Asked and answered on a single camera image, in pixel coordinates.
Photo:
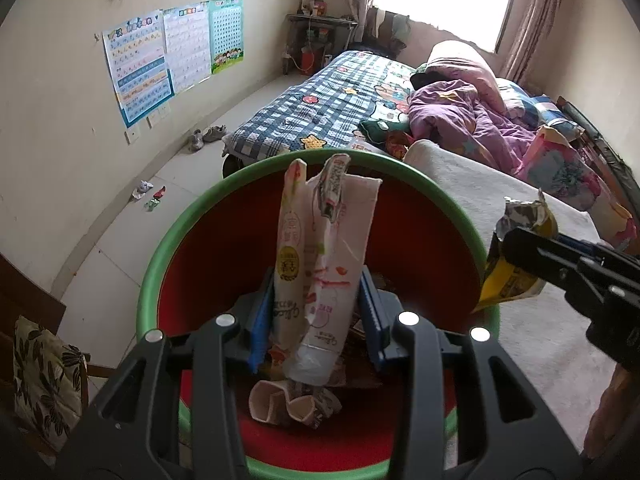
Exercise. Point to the dark wooden chair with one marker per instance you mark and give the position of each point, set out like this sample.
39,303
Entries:
30,295

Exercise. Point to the red patterned cloth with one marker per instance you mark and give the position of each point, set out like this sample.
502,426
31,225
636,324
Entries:
399,144

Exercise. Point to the dark green cushion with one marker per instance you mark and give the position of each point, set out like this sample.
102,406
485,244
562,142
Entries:
377,131

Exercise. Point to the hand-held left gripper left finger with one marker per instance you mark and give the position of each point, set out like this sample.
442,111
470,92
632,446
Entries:
261,330

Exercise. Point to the dark hanging clothes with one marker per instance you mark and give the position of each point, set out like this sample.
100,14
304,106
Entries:
387,30

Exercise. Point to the white crumpled floor scrap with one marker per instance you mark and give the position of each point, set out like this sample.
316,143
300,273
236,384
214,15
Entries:
142,190

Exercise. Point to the yellow wrapper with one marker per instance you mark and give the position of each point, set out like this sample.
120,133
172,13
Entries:
505,280

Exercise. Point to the window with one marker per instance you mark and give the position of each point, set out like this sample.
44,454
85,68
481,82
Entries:
445,0

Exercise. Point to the blue checked pillow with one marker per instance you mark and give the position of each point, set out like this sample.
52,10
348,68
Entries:
555,115
515,92

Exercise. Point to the white wall socket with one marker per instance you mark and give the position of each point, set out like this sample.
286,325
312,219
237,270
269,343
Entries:
133,136

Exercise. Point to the small dark desk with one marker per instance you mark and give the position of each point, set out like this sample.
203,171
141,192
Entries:
320,21

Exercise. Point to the pink white snack bag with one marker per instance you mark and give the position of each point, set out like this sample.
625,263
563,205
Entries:
320,270

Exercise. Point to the blue checked bed sheet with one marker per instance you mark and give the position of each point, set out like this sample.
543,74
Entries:
310,105

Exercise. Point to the person's right forearm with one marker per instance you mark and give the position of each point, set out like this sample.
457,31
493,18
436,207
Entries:
612,410

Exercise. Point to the red green floor scrap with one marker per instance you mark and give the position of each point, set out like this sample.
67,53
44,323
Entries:
156,199

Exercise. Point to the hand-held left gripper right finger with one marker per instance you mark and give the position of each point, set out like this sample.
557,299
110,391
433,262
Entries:
372,320

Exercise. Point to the turquoise number wall poster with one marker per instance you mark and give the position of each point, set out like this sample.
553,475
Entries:
226,35

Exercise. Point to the grey shoe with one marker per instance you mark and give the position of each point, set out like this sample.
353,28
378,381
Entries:
215,133
196,141

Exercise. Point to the purple quilt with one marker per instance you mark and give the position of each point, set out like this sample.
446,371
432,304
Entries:
470,125

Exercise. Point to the green red plastic basin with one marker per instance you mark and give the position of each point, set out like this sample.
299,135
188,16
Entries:
200,260

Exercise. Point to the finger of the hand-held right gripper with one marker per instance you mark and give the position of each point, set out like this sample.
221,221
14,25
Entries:
585,247
540,257

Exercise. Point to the dark wooden headboard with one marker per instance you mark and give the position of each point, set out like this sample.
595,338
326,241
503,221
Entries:
600,140

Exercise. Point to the white chart wall poster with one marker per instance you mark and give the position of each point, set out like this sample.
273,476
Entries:
187,45

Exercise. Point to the pink floral pillow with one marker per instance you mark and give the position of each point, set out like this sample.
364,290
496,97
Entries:
565,180

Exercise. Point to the small red white box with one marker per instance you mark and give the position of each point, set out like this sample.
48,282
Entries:
314,6

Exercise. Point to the blue letter wall poster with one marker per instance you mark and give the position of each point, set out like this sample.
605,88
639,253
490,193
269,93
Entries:
140,70

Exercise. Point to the red plastic jug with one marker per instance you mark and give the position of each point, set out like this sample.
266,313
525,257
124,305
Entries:
306,57

